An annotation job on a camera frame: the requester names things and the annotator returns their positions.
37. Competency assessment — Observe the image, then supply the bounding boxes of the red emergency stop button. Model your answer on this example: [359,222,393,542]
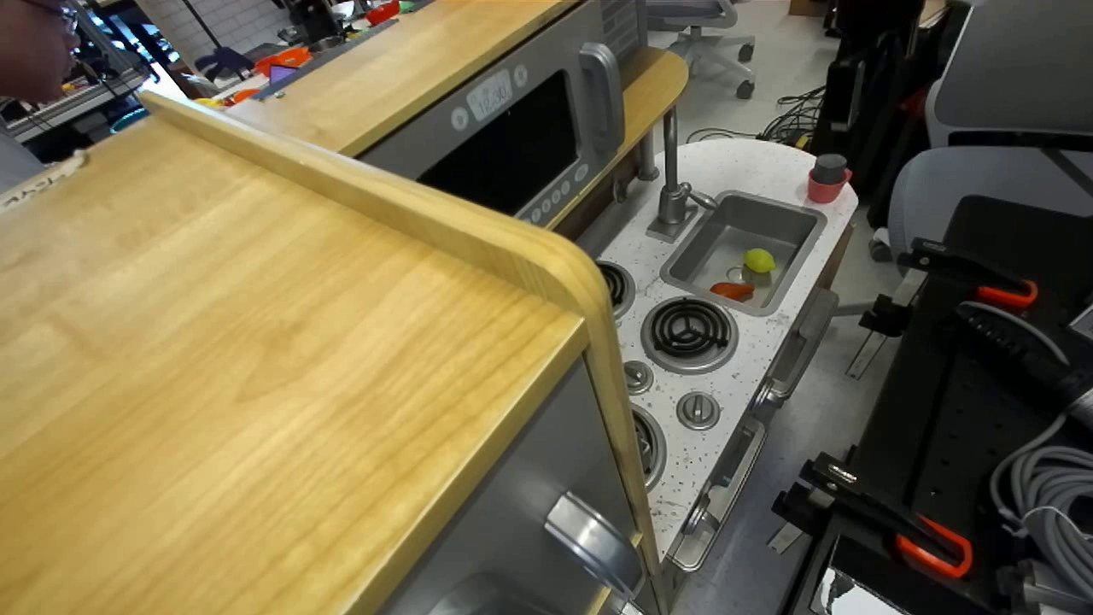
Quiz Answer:
[804,149,857,207]

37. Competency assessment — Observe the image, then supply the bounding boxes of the black floor cables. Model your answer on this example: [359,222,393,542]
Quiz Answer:
[686,83,830,145]

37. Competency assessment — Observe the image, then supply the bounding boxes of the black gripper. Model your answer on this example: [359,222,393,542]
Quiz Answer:
[833,0,924,76]

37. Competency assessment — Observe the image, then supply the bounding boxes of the black tool handle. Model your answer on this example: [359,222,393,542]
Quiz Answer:
[954,297,1093,415]

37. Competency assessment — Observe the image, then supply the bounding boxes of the orange tool on bench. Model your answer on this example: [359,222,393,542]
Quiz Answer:
[251,41,318,83]

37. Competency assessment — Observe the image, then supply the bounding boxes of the orange toy vegetable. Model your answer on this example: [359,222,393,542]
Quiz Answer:
[707,275,761,306]

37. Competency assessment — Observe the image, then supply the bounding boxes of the small grey stove knob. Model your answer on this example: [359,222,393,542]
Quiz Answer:
[622,358,658,398]

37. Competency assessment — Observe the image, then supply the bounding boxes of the person head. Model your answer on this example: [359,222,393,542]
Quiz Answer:
[0,0,81,109]

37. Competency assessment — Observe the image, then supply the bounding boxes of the large grey stove knob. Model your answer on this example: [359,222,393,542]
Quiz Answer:
[673,390,723,435]

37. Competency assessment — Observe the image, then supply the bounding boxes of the black toy stove burner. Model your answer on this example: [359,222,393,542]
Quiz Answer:
[629,403,669,493]
[640,295,740,374]
[596,255,640,322]

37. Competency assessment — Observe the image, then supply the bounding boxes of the grey metal toy sink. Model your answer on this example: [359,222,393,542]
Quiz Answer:
[655,189,830,322]

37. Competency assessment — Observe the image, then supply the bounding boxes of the grey toy microwave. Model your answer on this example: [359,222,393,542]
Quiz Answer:
[359,0,653,233]

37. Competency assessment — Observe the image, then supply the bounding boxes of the grey wheeled office chair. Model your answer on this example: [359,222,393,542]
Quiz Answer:
[645,0,761,106]

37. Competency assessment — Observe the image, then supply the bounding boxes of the grey microwave door handle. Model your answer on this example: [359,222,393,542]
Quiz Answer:
[574,41,629,179]

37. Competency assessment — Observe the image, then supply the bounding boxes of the black perforated table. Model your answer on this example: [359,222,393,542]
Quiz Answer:
[781,192,1093,615]

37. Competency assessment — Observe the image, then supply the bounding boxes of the yellow toy lemon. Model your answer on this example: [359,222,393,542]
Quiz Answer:
[740,245,781,287]

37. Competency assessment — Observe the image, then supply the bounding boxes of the grey toy faucet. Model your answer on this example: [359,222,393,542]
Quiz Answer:
[645,112,719,242]

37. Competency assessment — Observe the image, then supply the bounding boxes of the wooden toy kitchen cabinet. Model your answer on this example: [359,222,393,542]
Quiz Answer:
[0,90,669,615]

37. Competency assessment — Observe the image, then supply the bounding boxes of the grey toy oven handle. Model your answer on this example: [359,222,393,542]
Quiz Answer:
[668,284,845,574]

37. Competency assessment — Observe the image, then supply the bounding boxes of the silver cabinet door handle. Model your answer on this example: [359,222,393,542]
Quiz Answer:
[540,487,643,598]

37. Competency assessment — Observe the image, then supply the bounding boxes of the white speckled toy countertop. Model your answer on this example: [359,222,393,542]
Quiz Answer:
[591,134,863,563]

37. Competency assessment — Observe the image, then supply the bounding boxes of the black orange bar clamp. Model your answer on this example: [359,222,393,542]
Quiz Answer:
[857,233,1042,340]
[772,452,981,585]

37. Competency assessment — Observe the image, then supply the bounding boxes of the grey cable bundle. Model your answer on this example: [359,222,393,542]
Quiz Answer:
[985,439,1093,609]

